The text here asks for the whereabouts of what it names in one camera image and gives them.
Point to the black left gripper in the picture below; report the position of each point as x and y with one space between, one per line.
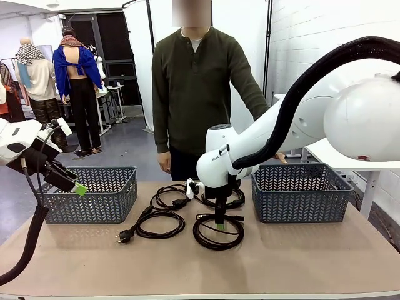
31 159

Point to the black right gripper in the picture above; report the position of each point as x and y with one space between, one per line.
218 193

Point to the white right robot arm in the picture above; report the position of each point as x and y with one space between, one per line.
259 131

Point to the person's left forearm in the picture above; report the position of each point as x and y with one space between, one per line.
257 103

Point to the person's right forearm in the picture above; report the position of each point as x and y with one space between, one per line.
162 134

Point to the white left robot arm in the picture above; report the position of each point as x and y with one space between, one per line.
12 137

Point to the person's right hand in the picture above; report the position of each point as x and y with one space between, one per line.
165 162

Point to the person's left hand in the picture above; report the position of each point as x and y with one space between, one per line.
282 157

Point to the grey plastic lattice basket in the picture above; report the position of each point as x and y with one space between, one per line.
93 206
300 206

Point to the white background desk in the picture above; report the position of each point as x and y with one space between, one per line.
109 93

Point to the mannequin with cream sweater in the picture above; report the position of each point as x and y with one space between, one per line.
37 81

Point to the mannequin with blue shirt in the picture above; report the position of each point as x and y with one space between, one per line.
78 68

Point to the white and black figure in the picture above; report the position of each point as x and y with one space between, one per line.
97 62

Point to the person in green henley shirt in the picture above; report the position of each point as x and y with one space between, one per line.
193 93

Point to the large white table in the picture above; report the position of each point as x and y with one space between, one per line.
343 159

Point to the black light stand pole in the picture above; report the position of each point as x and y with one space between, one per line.
267 47

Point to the white backdrop panel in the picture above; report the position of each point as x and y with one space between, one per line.
237 31

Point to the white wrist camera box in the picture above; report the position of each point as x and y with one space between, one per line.
190 187
64 128

